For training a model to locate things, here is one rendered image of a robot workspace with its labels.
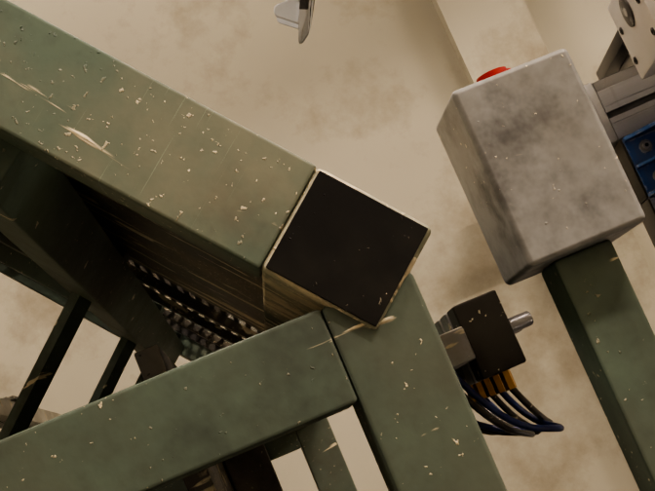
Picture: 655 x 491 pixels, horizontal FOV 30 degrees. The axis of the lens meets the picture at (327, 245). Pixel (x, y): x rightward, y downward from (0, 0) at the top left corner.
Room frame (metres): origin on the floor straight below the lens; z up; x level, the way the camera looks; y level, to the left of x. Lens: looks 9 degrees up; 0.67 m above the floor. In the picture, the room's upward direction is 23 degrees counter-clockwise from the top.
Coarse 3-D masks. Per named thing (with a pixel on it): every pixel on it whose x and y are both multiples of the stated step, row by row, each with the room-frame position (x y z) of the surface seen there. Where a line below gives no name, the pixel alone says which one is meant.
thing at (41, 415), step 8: (0, 400) 2.41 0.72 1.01; (8, 400) 2.49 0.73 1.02; (0, 408) 2.38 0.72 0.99; (8, 408) 2.46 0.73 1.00; (0, 416) 2.38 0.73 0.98; (40, 416) 2.80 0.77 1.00; (48, 416) 2.91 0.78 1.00; (56, 416) 3.03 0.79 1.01; (0, 424) 2.50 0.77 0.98; (32, 424) 2.73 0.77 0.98
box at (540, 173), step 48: (480, 96) 1.10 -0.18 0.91; (528, 96) 1.11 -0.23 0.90; (576, 96) 1.11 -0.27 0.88; (480, 144) 1.10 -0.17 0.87; (528, 144) 1.11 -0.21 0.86; (576, 144) 1.11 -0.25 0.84; (480, 192) 1.16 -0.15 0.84; (528, 192) 1.10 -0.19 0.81; (576, 192) 1.11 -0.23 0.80; (624, 192) 1.11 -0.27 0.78; (528, 240) 1.10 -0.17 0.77; (576, 240) 1.11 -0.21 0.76
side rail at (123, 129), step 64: (0, 0) 1.06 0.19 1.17; (0, 64) 1.06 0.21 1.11; (64, 64) 1.06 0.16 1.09; (128, 64) 1.07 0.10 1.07; (0, 128) 1.06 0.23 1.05; (64, 128) 1.06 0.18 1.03; (128, 128) 1.07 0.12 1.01; (192, 128) 1.07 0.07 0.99; (128, 192) 1.07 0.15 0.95; (192, 192) 1.07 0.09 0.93; (256, 192) 1.08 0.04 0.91; (256, 256) 1.08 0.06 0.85
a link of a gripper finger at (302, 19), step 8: (288, 0) 1.94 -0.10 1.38; (296, 0) 1.94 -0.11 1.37; (280, 8) 1.94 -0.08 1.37; (288, 8) 1.94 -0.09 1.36; (296, 8) 1.94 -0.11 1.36; (280, 16) 1.94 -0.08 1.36; (288, 16) 1.94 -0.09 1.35; (296, 16) 1.94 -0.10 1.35; (304, 16) 1.93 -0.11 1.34; (304, 24) 1.94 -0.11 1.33; (304, 32) 1.95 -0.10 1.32
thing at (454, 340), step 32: (448, 320) 1.45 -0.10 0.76; (480, 320) 1.39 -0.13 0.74; (512, 320) 1.41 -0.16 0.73; (448, 352) 1.37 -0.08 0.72; (480, 352) 1.39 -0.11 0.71; (512, 352) 1.40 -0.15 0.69; (480, 384) 1.60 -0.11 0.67; (512, 384) 1.41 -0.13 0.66; (512, 416) 1.54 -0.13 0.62; (544, 416) 1.46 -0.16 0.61
